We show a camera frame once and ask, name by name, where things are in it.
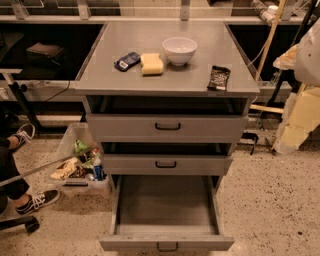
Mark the bottom grey open drawer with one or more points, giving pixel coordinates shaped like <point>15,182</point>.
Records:
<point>165,214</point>

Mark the tan crumpled snack bag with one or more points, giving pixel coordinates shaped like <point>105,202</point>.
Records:
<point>66,169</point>

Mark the blue can in bin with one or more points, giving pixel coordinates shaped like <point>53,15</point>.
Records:
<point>98,169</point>

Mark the middle grey drawer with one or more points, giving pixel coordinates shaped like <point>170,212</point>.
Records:
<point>166,164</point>

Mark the brown box on shelf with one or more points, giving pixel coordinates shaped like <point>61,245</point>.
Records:
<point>46,51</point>

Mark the white ceramic bowl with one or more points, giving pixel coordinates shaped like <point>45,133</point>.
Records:
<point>179,50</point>

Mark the black sneaker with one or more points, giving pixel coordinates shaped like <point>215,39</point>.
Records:
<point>24,135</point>
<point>29,203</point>

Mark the wooden stick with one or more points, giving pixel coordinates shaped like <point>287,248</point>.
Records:
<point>270,38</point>

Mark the dark chocolate rxbar wrapper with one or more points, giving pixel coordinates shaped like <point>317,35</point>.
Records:
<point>219,78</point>

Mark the person leg black trousers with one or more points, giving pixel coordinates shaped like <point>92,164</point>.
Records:
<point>16,191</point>

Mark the top grey drawer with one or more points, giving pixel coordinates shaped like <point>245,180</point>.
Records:
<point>163,128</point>

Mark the black sneaker far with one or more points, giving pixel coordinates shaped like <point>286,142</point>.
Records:
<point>24,135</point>

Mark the clear plastic bin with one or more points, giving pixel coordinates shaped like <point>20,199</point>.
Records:
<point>72,186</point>

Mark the black chair base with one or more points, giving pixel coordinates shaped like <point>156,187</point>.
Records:
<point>30,222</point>

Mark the black sneaker near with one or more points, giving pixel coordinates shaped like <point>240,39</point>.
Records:
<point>29,203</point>

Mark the green snack bag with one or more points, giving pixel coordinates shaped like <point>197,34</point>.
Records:
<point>80,146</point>

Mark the grey metal rod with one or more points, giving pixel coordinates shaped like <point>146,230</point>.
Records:
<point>38,169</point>

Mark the grey metal drawer cabinet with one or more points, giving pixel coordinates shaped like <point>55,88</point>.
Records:
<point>178,91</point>

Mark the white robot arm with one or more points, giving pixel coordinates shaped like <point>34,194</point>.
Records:
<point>304,58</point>

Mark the yellow sponge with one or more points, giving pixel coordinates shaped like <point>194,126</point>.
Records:
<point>151,64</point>

